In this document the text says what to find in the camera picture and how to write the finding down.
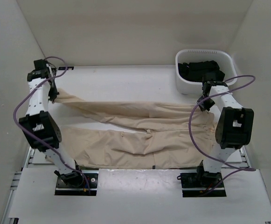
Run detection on aluminium frame rail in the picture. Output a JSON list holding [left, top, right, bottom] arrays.
[[21, 147, 35, 170]]

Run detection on beige trousers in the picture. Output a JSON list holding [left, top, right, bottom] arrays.
[[56, 90, 215, 169]]

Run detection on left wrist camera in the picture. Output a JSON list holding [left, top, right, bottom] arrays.
[[34, 59, 49, 70]]

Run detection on white plastic basket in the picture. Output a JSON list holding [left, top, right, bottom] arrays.
[[175, 49, 237, 95]]

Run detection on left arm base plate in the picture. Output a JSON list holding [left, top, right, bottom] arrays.
[[54, 169, 99, 196]]

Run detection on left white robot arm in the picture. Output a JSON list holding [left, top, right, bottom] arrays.
[[19, 63, 84, 187]]

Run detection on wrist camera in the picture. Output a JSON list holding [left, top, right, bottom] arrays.
[[202, 71, 219, 82], [34, 59, 49, 70]]

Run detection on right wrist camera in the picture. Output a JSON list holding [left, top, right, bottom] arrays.
[[202, 71, 219, 82]]

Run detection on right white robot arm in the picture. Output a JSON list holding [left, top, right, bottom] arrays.
[[195, 81, 254, 187]]

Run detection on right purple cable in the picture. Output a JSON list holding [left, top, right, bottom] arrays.
[[188, 75, 256, 194]]

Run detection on black trousers in basket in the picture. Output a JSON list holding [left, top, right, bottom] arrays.
[[178, 60, 225, 82]]

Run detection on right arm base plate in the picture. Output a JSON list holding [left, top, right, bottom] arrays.
[[177, 173, 227, 197]]

